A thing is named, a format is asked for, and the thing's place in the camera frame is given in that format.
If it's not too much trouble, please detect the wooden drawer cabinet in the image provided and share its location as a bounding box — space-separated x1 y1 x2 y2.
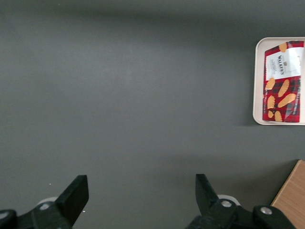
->
270 159 305 229

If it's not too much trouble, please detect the red tartan cookie box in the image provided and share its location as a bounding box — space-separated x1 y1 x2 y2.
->
262 40 305 124

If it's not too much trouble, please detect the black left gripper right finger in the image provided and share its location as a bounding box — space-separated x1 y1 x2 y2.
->
188 174 241 229

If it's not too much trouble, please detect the beige rectangular tray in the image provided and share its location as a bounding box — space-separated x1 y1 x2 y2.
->
252 37 305 126

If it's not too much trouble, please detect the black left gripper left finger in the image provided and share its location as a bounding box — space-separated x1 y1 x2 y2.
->
32 175 90 229

